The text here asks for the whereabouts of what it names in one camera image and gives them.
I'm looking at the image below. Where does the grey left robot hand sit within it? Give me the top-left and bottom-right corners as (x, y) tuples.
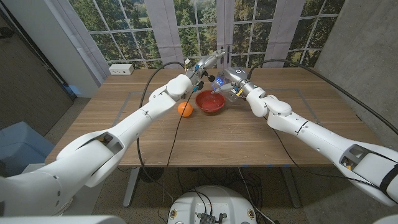
(186, 49), (226, 90)

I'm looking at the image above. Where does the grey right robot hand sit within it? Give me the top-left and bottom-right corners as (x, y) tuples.
(211, 66), (266, 99)

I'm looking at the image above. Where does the clear pump dispenser bottle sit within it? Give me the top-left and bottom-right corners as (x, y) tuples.
(207, 72), (241, 103)

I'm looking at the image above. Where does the red bowl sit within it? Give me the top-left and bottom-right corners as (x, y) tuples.
(195, 90), (226, 113)

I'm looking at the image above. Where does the orange fruit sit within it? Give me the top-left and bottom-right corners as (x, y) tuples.
(177, 101), (194, 118)

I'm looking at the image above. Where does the white power strip box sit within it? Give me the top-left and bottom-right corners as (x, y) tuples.
(108, 63), (135, 76)

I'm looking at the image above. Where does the white table leg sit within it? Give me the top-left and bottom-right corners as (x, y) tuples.
(122, 167), (141, 208)
(280, 166), (303, 209)

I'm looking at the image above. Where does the black round floor fan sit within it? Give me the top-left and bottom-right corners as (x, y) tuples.
(138, 167), (165, 184)

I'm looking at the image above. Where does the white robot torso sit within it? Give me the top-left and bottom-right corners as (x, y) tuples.
(167, 185), (259, 224)

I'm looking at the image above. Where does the blue storage bin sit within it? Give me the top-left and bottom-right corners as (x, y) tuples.
(0, 121), (56, 178)

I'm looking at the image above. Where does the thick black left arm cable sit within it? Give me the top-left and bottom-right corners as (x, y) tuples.
(136, 61), (188, 187)

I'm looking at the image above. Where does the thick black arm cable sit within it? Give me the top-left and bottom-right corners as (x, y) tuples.
(136, 61), (188, 187)
(246, 58), (398, 135)

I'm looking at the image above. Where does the thin black cable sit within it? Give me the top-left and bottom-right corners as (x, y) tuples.
(263, 116), (381, 190)
(165, 90), (196, 170)

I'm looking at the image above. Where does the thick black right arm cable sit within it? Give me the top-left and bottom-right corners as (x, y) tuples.
(246, 58), (398, 135)

